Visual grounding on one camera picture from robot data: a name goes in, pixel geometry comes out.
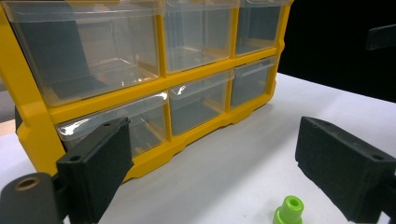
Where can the grid of clear drawers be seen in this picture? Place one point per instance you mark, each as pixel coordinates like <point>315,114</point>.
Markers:
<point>93,46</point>

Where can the clear plastic drawer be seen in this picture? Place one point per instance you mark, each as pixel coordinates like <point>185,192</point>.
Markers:
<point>252,84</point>

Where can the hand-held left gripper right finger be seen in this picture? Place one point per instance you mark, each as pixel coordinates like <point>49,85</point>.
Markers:
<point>345,168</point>

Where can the green plastic fitting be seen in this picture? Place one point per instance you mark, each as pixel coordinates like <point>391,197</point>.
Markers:
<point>289,210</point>

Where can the yellow black drawer cabinet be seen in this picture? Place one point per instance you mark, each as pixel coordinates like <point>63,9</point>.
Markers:
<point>34,130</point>

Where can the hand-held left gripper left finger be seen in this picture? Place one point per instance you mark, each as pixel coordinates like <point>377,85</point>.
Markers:
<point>96,161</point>

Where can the wooden board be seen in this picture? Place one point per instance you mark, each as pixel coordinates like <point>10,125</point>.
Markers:
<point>6,127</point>

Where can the dark curtain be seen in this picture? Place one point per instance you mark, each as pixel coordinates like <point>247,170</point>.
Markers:
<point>336,46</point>

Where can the dark bar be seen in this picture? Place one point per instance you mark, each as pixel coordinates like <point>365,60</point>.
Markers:
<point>381,37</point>

